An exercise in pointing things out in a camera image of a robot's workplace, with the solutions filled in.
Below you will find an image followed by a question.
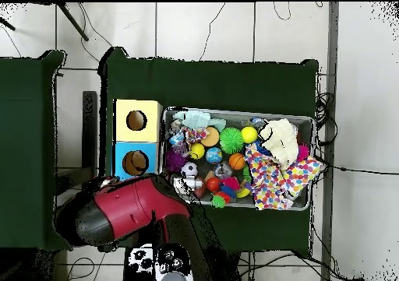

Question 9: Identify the mint green waffle cloth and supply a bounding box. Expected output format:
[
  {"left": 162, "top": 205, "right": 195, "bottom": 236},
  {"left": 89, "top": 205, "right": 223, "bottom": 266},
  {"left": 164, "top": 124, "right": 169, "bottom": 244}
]
[{"left": 172, "top": 110, "right": 227, "bottom": 133}]

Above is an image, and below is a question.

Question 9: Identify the orange toy basketball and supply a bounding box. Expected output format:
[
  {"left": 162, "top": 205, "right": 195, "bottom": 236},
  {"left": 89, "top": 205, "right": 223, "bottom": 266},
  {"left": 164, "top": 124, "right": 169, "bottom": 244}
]
[{"left": 228, "top": 153, "right": 246, "bottom": 170}]

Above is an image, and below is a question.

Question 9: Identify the multicolour spiky caterpillar toy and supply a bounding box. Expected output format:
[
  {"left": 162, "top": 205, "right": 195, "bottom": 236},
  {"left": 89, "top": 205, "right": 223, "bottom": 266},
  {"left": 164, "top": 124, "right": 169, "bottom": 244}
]
[{"left": 210, "top": 176, "right": 242, "bottom": 209}]

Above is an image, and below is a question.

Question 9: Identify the cream waffle cloth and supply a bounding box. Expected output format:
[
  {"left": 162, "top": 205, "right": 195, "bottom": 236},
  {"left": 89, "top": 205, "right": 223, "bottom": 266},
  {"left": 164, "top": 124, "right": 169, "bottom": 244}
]
[{"left": 258, "top": 118, "right": 300, "bottom": 171}]

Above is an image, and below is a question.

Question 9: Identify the shallow clear mesh bin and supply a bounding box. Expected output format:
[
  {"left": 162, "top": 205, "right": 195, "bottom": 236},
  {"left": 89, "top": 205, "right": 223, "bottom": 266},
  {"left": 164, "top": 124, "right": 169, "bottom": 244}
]
[{"left": 157, "top": 106, "right": 316, "bottom": 212}]

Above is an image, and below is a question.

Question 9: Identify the wooden box with three holes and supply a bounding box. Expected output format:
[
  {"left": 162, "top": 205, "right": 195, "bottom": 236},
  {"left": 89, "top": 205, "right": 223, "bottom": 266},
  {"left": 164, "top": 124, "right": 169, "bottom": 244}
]
[{"left": 111, "top": 98, "right": 164, "bottom": 182}]

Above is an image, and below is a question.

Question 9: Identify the blue globe ball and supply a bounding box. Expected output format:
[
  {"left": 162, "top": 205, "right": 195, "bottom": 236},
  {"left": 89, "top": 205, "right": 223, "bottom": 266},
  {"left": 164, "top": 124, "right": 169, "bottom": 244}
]
[{"left": 205, "top": 146, "right": 224, "bottom": 165}]

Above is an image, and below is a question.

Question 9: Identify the small toy soccer ball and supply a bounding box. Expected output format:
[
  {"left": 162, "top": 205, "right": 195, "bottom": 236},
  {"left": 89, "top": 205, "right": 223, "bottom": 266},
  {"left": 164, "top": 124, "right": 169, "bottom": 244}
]
[{"left": 181, "top": 161, "right": 199, "bottom": 178}]

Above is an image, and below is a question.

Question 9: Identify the green spiky puffer ball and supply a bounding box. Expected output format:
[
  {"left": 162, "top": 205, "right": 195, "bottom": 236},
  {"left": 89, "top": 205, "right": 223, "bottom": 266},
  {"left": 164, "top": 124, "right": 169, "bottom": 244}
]
[{"left": 218, "top": 127, "right": 245, "bottom": 155}]

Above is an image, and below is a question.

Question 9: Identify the silver plastic toy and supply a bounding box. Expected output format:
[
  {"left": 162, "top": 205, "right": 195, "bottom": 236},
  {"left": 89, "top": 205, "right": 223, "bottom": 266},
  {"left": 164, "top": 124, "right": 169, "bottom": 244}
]
[{"left": 172, "top": 174, "right": 204, "bottom": 192}]

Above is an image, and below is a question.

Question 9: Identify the yellow tennis ball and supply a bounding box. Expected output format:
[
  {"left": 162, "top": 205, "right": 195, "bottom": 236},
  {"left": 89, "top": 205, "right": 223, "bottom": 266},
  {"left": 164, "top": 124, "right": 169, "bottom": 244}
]
[{"left": 240, "top": 125, "right": 259, "bottom": 144}]

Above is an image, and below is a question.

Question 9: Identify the green cloth side table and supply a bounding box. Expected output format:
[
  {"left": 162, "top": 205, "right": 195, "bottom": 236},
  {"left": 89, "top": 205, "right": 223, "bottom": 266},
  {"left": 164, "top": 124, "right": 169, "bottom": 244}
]
[{"left": 0, "top": 50, "right": 73, "bottom": 251}]

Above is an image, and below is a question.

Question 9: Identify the black tripod leg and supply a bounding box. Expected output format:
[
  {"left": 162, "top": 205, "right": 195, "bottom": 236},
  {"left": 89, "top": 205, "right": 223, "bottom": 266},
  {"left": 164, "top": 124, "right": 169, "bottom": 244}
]
[
  {"left": 56, "top": 2, "right": 90, "bottom": 42},
  {"left": 0, "top": 15, "right": 16, "bottom": 32}
]

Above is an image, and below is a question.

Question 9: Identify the coiled black cable bundle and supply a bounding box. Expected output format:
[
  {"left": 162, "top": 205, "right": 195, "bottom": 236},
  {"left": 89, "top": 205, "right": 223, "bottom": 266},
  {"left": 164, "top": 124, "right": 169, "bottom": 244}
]
[{"left": 313, "top": 90, "right": 339, "bottom": 147}]

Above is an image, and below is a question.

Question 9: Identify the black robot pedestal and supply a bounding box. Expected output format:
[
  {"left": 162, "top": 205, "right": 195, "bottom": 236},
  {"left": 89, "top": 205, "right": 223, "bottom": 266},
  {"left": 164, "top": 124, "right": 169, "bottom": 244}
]
[{"left": 214, "top": 250, "right": 242, "bottom": 281}]

